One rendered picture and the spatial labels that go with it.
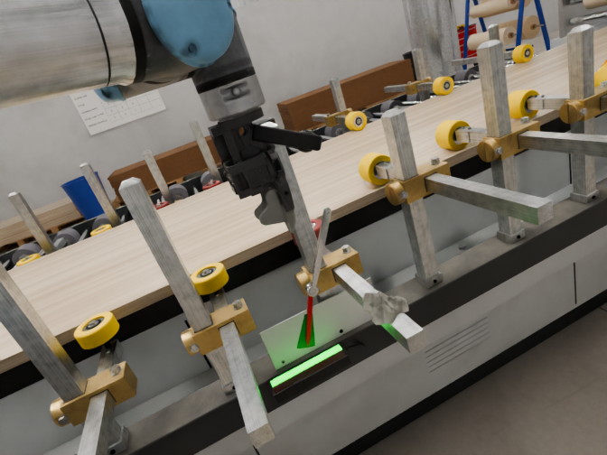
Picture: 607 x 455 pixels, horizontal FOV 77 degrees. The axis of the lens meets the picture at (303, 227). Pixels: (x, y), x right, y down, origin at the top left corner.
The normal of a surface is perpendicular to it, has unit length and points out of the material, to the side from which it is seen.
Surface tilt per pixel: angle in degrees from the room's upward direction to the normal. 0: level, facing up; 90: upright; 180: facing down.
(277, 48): 90
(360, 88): 90
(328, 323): 90
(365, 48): 90
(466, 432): 0
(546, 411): 0
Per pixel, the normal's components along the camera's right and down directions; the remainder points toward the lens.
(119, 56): 0.68, 0.62
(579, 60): -0.89, 0.40
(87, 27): 0.68, 0.18
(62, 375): 0.34, 0.28
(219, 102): -0.23, 0.46
